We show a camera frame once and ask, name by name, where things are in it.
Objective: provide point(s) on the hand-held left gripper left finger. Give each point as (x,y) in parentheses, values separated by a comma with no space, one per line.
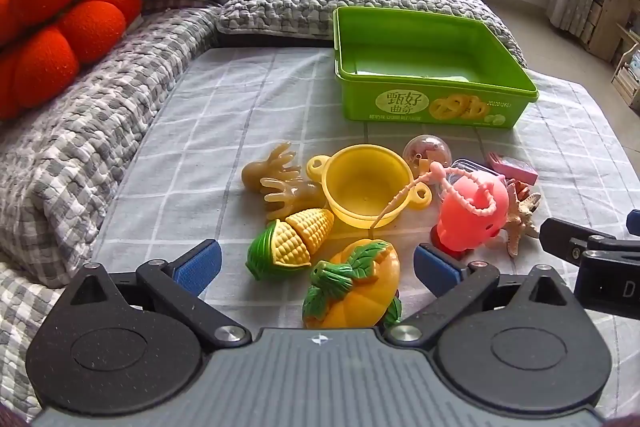
(200,268)

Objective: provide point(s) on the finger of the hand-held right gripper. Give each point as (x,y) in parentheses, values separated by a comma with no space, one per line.
(565,239)
(634,223)

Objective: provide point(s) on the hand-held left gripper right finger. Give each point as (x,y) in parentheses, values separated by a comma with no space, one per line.
(434,268)

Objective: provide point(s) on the beige starfish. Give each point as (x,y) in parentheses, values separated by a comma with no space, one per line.
(520,219)

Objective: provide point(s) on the pink rubber toy with strand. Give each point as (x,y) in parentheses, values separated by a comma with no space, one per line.
(470,209)

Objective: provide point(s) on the yellow toy pumpkin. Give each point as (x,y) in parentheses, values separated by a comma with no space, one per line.
(365,292)

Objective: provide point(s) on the yellow toy corn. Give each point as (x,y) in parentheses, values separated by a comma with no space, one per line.
(292,242)

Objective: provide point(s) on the yellow toy pot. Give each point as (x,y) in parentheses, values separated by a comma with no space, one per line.
(365,187)

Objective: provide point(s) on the clear plastic ball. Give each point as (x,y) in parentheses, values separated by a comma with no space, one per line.
(425,149)

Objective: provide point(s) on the green plastic box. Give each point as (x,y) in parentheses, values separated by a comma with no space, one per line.
(365,102)

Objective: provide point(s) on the red brown toy figure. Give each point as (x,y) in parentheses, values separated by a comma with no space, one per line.
(520,188)

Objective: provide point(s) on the pink card box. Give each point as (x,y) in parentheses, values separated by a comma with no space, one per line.
(515,169)

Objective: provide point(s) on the clear plastic case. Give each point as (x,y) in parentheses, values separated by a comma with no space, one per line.
(467,167)

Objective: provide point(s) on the beige rubber hand toy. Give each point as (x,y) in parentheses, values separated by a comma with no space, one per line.
(287,194)

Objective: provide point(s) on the small wooden rack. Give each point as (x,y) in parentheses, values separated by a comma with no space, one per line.
(627,77)

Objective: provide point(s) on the grey checked blanket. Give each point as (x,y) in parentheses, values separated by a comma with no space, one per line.
(75,147)

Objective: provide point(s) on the orange plush cushion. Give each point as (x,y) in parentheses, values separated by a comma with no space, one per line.
(47,22)

